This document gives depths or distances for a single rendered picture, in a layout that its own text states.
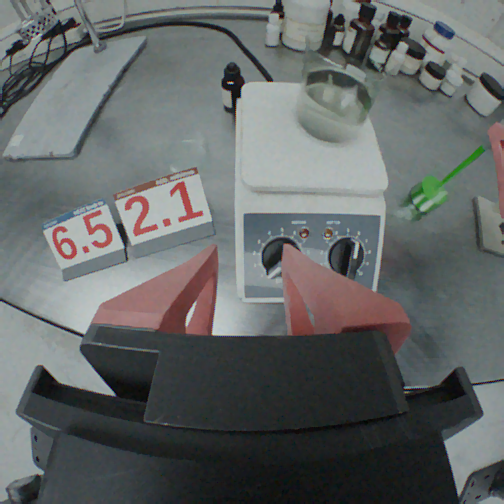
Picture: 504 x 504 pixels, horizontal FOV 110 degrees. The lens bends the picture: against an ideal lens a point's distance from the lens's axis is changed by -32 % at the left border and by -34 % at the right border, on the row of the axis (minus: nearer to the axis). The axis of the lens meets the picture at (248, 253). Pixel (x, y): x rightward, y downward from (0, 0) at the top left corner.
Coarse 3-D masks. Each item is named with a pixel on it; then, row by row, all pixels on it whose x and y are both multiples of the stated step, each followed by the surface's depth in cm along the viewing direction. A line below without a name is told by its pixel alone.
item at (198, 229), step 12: (168, 228) 26; (180, 228) 26; (192, 228) 26; (204, 228) 26; (132, 240) 26; (144, 240) 26; (156, 240) 26; (168, 240) 26; (180, 240) 26; (192, 240) 26; (144, 252) 26
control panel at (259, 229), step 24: (264, 216) 20; (288, 216) 20; (312, 216) 20; (336, 216) 20; (360, 216) 20; (264, 240) 21; (312, 240) 21; (336, 240) 21; (360, 240) 21; (264, 288) 22
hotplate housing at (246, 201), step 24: (240, 120) 23; (240, 144) 22; (240, 192) 20; (264, 192) 20; (288, 192) 20; (312, 192) 20; (240, 216) 20; (384, 216) 21; (240, 240) 21; (240, 264) 22; (240, 288) 22
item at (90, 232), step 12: (84, 216) 24; (96, 216) 24; (108, 216) 24; (60, 228) 24; (72, 228) 24; (84, 228) 24; (96, 228) 25; (108, 228) 25; (60, 240) 24; (72, 240) 24; (84, 240) 25; (96, 240) 25; (108, 240) 25; (60, 252) 25; (72, 252) 25; (84, 252) 25
